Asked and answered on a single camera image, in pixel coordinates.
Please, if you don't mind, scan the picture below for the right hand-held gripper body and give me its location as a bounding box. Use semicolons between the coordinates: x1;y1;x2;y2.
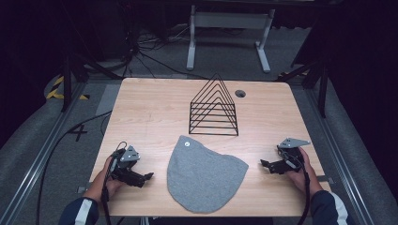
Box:
269;137;312;175

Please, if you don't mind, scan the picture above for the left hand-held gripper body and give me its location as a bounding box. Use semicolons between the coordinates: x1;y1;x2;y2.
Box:
109;144;148;188

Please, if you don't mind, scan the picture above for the grey felt cloth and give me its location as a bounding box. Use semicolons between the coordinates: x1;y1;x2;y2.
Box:
166;134;250;215

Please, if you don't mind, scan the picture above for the person's right hand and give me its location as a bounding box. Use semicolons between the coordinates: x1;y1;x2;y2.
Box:
285;146;324;198

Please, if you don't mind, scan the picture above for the person's left hand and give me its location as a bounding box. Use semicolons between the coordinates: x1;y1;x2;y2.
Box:
83;156;127;203

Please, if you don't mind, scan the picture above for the black metal stand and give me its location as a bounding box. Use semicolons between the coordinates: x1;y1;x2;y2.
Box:
60;51;124;113
274;58;330;119

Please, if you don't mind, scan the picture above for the yellow black floor tape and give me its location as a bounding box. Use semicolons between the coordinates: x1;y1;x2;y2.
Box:
45;75;91;101

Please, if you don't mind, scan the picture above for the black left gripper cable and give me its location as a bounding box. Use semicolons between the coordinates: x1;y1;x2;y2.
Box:
100;141;129;225

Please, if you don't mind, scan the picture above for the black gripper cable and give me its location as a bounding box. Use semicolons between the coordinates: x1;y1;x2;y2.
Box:
100;141;129;225
295;162;312;225

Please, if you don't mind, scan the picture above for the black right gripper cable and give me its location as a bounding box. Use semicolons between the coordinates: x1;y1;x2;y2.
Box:
295;162;312;225

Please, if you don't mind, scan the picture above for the aluminium floor rail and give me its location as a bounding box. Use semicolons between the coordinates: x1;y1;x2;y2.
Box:
303;88;376;225
0;82;87;225

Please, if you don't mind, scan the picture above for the black wire rack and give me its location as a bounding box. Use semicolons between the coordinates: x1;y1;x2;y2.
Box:
188;72;239;137

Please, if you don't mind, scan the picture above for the black floor cable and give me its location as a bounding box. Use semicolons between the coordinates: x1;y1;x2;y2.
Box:
35;110;113;225

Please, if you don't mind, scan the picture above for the bundle of floor cables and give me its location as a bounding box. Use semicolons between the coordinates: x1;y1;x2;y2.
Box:
116;22;209;80

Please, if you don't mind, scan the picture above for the white metal stand frame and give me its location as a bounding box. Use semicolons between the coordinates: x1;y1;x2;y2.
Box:
186;4;277;75

